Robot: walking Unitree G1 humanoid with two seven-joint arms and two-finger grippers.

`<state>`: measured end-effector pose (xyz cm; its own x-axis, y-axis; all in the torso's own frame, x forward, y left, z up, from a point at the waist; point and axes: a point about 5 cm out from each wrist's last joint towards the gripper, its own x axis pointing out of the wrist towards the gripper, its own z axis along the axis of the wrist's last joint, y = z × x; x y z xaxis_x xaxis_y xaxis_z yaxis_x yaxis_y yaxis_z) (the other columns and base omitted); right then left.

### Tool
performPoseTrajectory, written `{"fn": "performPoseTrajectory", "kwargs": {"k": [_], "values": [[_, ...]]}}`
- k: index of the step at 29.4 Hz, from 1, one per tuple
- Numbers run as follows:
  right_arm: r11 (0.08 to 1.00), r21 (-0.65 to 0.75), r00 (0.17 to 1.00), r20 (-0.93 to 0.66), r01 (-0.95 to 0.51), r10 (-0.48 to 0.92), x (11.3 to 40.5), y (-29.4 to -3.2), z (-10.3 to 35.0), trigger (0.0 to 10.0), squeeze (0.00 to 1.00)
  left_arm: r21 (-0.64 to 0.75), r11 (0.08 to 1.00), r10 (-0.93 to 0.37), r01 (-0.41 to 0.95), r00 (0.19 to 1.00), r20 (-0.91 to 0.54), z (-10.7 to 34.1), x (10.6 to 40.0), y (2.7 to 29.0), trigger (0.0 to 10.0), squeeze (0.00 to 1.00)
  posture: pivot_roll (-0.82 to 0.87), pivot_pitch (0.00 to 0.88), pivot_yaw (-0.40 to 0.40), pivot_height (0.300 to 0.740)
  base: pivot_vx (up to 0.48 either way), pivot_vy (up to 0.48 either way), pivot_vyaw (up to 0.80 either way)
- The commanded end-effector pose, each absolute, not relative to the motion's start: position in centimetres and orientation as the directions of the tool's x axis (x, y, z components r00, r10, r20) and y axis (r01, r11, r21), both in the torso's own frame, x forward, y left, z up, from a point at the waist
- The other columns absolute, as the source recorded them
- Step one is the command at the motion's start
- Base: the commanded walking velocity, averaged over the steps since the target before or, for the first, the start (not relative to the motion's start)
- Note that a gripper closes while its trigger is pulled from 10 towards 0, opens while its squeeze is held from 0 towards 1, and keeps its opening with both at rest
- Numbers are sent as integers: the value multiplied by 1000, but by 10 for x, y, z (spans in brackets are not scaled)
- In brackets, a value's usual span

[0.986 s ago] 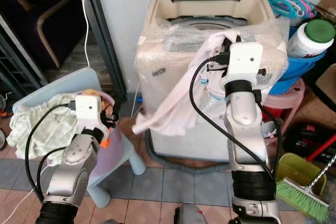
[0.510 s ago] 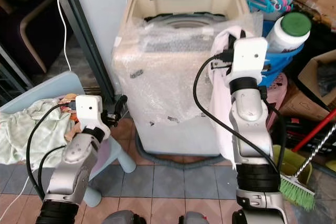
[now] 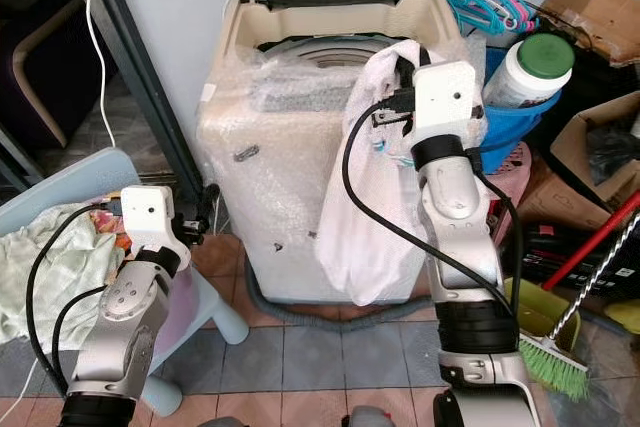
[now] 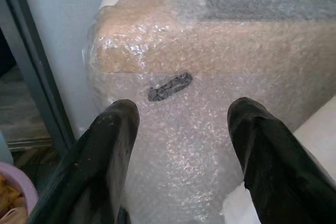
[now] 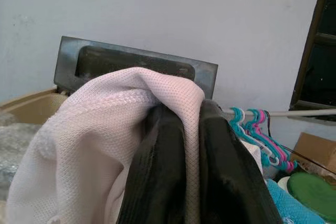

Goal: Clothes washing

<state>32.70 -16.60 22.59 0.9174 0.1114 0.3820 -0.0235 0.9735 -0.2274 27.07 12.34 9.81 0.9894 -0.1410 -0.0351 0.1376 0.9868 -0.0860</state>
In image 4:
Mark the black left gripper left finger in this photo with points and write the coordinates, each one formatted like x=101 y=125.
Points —
x=94 y=166

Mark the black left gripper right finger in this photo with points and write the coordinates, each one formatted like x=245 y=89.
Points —
x=278 y=166

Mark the white cushioned seat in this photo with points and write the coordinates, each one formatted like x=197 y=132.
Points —
x=319 y=129

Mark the pink plastic basket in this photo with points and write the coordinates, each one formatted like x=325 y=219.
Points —
x=25 y=184

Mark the bubble-wrapped wooden furniture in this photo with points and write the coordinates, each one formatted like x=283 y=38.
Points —
x=210 y=58

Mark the dark grey door frame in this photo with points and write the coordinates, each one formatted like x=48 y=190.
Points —
x=34 y=58

